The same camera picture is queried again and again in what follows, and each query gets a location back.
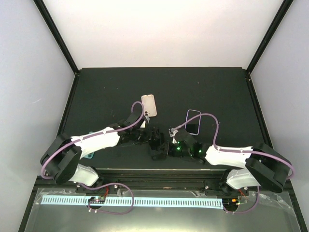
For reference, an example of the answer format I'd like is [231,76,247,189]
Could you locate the black phone case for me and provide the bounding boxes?
[149,141,167,161]

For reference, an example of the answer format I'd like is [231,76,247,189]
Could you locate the beige phone case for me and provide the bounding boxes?
[141,94,157,117]

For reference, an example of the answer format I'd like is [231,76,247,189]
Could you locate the lavender phone case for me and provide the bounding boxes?
[184,109,201,129]

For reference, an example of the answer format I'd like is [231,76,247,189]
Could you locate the teal phone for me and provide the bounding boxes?
[84,131,94,159]

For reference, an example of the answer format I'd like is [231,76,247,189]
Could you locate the black wallet pouch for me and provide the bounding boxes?
[151,127,165,146]

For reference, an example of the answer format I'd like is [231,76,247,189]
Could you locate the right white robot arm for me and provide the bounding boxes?
[168,129,292,195]

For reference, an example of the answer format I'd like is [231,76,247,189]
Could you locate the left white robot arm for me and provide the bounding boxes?
[40,112,150,193]

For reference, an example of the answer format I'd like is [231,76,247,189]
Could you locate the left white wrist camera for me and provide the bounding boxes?
[140,116,150,129]

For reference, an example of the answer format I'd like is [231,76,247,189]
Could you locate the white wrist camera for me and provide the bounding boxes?
[140,116,150,129]
[169,129,178,144]

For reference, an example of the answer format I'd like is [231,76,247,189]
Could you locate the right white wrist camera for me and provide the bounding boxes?
[169,129,178,144]

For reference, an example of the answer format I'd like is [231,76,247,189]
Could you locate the black aluminium front rail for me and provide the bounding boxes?
[36,169,293,196]

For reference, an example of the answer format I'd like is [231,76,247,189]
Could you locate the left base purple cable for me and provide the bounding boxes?
[79,182,135,215]

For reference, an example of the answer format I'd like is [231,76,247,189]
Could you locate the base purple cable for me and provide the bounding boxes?
[223,186,261,215]
[79,182,135,215]

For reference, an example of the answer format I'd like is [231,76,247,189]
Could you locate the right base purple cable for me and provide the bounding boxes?
[223,186,261,215]

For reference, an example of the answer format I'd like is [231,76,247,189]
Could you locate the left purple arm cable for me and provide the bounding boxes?
[40,101,146,179]

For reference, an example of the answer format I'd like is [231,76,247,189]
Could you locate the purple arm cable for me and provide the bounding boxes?
[169,113,296,179]
[40,101,146,179]

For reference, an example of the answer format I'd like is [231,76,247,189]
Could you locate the white slotted cable duct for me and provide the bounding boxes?
[41,195,223,209]

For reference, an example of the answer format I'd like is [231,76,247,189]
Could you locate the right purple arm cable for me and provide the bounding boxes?
[169,113,296,179]

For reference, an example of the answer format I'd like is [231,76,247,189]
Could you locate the left black frame post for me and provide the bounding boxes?
[33,0,79,75]

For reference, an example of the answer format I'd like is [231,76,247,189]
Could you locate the black frame post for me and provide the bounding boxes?
[33,0,79,75]
[246,0,294,74]

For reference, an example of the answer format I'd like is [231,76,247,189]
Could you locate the right black frame post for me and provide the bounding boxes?
[246,0,294,74]

